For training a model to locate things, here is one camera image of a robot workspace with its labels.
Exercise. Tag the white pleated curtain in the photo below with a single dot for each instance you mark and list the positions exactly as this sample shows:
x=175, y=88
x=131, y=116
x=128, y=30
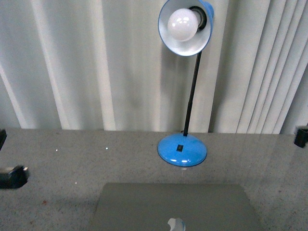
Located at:
x=96, y=64

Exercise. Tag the black clamp at table edge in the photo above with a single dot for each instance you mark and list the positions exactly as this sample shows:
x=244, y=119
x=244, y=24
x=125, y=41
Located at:
x=301, y=136

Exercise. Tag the blue desk lamp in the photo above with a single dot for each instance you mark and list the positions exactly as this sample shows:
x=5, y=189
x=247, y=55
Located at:
x=185, y=29

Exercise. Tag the black clamp far left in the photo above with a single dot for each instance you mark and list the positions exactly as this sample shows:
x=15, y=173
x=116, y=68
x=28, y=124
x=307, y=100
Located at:
x=3, y=136

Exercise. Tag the black clamp left edge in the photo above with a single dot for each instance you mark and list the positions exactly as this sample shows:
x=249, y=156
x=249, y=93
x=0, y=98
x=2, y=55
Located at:
x=13, y=177

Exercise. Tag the silver laptop computer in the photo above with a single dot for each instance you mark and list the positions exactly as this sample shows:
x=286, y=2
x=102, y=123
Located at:
x=174, y=207

